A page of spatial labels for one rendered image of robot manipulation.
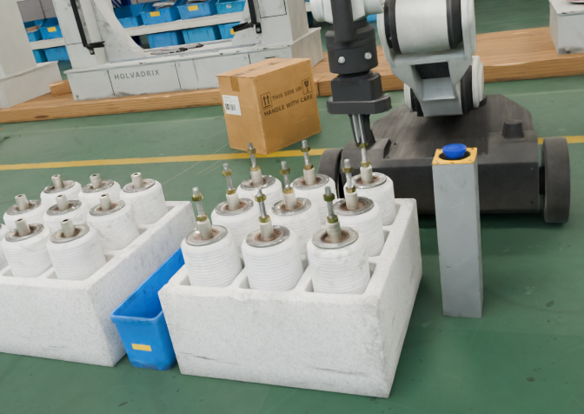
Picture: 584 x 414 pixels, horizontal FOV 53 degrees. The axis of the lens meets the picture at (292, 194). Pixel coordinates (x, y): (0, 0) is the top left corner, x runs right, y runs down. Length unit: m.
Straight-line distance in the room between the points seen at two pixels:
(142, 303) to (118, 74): 2.48
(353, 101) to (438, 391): 0.51
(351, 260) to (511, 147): 0.61
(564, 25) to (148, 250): 2.17
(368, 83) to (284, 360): 0.50
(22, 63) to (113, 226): 3.14
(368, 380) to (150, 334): 0.41
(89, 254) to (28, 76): 3.22
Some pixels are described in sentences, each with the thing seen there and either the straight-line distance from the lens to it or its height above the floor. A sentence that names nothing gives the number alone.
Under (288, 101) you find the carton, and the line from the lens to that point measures 2.27.
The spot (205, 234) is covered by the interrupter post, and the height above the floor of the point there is 0.26.
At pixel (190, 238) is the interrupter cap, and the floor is 0.25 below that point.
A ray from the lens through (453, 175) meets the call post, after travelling 1.03.
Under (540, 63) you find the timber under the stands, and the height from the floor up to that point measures 0.06.
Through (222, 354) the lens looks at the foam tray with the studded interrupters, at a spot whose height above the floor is 0.06.
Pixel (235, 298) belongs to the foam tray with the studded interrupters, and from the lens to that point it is 0.98.
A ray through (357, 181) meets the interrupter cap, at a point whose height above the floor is 0.25.
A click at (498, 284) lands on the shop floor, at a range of 1.27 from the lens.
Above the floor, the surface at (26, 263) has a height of 0.21.
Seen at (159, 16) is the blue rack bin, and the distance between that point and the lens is 6.46.
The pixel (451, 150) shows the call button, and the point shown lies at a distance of 1.03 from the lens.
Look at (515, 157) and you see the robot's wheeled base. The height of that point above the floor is 0.18.
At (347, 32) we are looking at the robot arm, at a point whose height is 0.55.
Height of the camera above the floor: 0.68
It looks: 22 degrees down
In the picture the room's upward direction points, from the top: 10 degrees counter-clockwise
